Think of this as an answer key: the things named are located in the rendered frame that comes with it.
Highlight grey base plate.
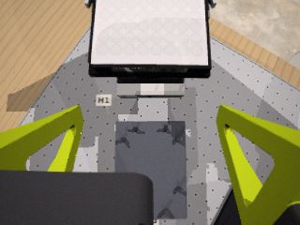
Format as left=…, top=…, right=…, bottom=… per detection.
left=18, top=25, right=300, bottom=225

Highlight black rectangular frame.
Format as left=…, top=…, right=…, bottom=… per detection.
left=214, top=189, right=242, bottom=225

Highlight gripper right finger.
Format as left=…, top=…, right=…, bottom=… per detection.
left=217, top=105, right=300, bottom=225

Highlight grey multiwell plate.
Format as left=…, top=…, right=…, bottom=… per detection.
left=117, top=77, right=184, bottom=83

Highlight white well plate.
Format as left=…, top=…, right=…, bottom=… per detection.
left=88, top=0, right=212, bottom=79

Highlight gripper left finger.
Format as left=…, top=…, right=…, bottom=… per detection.
left=0, top=106, right=83, bottom=172

